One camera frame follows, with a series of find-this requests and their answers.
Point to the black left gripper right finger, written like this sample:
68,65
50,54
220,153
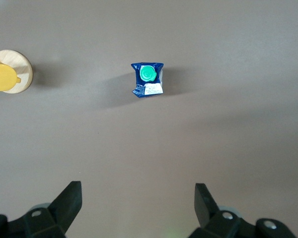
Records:
206,210

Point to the yellow plastic cup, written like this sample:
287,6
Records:
1,77

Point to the brown table mat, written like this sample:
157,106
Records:
149,148

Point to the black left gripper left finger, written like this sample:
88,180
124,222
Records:
62,208

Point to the blue white milk carton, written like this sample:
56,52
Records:
147,81

